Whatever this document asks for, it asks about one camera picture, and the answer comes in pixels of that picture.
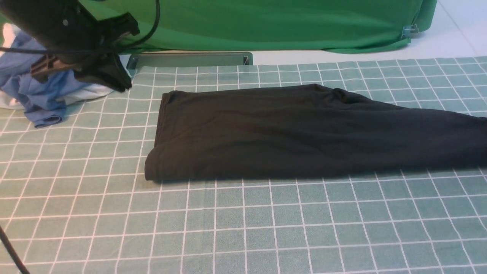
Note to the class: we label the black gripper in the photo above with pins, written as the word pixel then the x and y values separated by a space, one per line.
pixel 78 42

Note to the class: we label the dark gray long-sleeved shirt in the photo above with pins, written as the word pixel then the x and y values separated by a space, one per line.
pixel 307 131

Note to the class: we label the white crumpled garment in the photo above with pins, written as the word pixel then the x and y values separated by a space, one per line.
pixel 10 31

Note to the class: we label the gray metal tray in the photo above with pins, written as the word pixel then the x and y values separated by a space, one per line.
pixel 173 60

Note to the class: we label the blue crumpled garment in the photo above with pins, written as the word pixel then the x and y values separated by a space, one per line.
pixel 38 99

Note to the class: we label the green checkered tablecloth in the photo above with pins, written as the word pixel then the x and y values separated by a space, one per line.
pixel 74 199

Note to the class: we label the green backdrop cloth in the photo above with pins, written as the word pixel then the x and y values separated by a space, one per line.
pixel 337 26

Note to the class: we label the metal binder clip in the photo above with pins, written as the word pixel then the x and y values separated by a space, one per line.
pixel 409 31

